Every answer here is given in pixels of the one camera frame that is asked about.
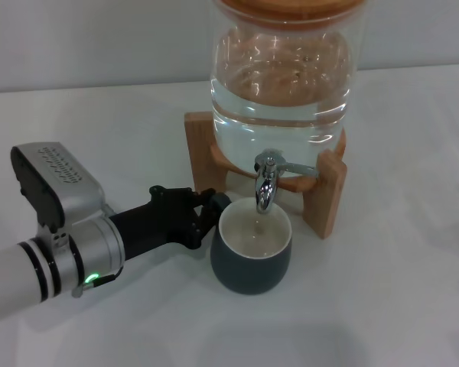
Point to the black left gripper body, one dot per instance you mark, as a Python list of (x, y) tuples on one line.
[(157, 225)]

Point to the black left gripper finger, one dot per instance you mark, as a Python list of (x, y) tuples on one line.
[(211, 218), (206, 195)]

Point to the chrome faucet with lever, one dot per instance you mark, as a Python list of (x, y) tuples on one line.
[(267, 191)]

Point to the dark grey ceramic mug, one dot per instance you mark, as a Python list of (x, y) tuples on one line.
[(248, 273)]

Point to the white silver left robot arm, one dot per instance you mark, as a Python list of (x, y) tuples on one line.
[(61, 264)]

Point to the glass water dispenser jar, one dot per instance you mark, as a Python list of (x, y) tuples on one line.
[(279, 114)]

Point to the wooden dispenser stand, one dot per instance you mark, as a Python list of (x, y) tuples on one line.
[(331, 195)]

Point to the round wooden jar lid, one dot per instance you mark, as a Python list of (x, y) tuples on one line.
[(290, 13)]

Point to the silver black wrist camera box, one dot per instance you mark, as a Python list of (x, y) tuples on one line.
[(61, 179)]

